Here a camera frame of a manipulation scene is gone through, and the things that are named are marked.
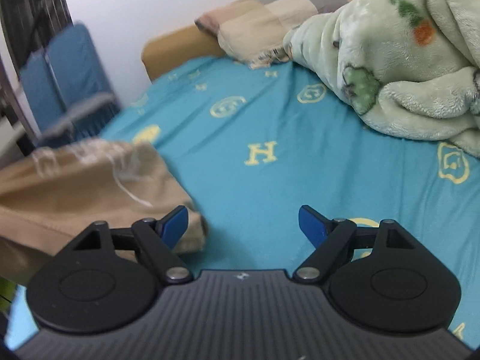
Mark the blue covered chair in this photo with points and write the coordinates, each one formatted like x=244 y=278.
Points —
x=54 y=79

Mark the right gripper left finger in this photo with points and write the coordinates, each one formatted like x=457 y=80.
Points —
x=143 y=253

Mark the green fleece blanket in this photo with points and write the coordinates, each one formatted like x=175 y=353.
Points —
x=408 y=68

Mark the tan printed garment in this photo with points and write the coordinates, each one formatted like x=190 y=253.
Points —
x=50 y=197

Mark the checked beige pillow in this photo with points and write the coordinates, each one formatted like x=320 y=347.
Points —
x=252 y=31

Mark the mustard yellow headboard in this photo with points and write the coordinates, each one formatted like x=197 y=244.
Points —
x=164 y=53

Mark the teal patterned bed sheet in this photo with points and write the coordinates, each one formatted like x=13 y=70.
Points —
x=251 y=147

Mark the dark window grille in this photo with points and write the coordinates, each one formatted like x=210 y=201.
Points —
x=29 y=25

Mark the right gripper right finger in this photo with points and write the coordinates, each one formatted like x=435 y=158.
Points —
x=335 y=242

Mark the grey seat cushion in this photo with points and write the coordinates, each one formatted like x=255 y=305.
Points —
x=78 y=112

